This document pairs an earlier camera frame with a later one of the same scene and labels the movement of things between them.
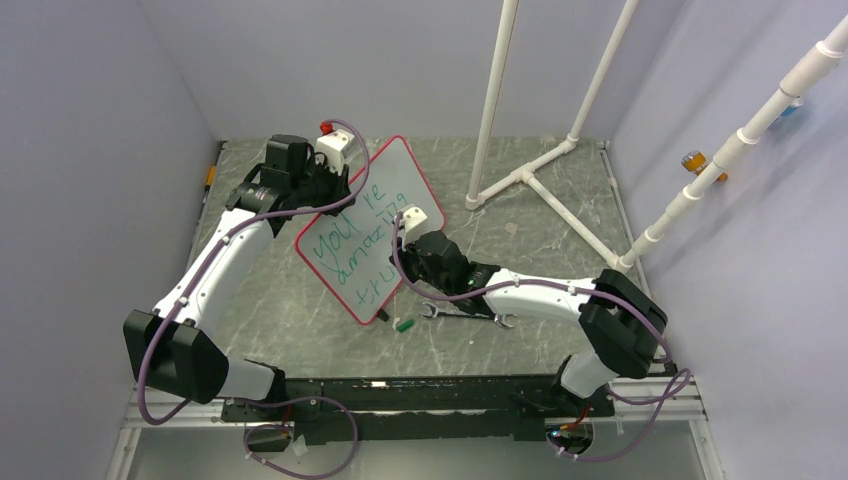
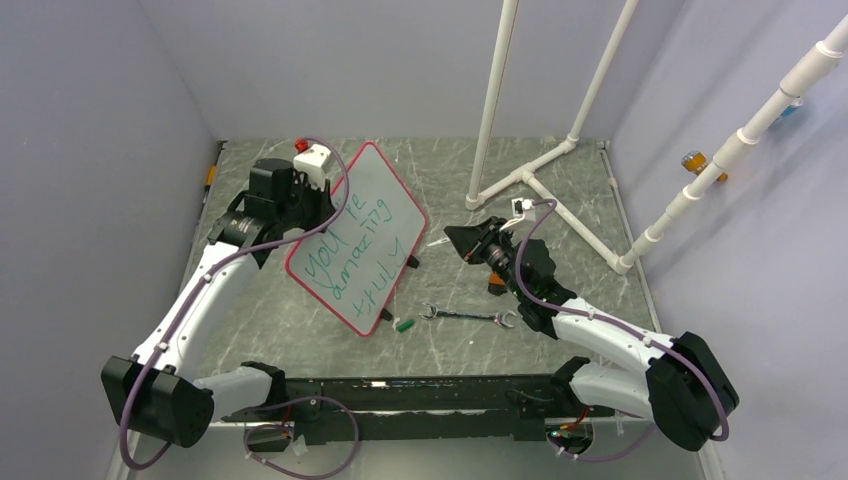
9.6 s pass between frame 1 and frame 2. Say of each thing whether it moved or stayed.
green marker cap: stayed
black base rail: stayed
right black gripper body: moved
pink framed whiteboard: moved
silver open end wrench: stayed
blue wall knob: stayed
